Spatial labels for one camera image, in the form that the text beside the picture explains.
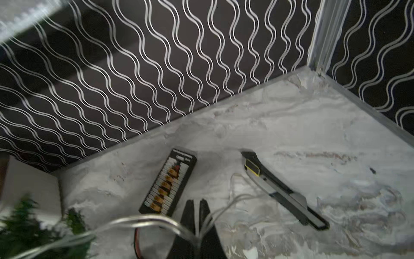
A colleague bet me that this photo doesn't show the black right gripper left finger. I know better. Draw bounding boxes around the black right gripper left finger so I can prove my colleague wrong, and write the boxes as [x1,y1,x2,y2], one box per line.
[167,200,196,259]

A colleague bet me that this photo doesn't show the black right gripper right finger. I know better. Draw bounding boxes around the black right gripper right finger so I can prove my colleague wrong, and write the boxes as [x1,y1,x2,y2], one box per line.
[199,199,226,259]

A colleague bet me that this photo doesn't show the clear string lights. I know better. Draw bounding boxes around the clear string lights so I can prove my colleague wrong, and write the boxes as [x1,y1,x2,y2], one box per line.
[11,192,265,259]

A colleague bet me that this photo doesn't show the small green christmas tree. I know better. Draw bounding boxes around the small green christmas tree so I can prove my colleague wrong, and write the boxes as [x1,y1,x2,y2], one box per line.
[1,194,88,259]

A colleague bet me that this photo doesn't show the black grey utility knife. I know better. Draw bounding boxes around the black grey utility knife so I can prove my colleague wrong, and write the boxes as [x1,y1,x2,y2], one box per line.
[240,150,330,231]

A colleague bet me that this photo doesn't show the brown lid white storage box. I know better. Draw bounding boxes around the brown lid white storage box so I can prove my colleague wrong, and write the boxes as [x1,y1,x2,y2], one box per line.
[1,153,62,226]

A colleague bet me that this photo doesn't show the white wire mesh basket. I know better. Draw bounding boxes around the white wire mesh basket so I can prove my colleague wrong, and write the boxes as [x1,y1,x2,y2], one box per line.
[1,0,68,43]

